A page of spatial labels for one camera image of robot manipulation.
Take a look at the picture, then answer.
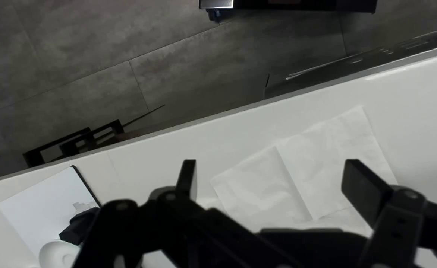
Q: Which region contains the dark metal cart base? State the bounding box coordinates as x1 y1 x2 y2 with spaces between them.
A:
199 0 379 23

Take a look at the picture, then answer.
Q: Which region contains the black floor rack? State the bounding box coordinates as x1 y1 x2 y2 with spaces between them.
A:
23 106 163 167

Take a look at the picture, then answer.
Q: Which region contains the white paper napkin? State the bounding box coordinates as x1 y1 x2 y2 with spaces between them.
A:
212 108 397 233

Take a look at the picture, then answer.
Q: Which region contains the white plastic cup lid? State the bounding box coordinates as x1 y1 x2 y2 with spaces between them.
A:
39 242 79 268

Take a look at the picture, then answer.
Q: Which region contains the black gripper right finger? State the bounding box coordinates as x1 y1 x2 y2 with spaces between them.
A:
342 160 437 268

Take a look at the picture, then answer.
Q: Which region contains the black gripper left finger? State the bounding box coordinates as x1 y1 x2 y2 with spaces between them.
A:
70 158 199 268

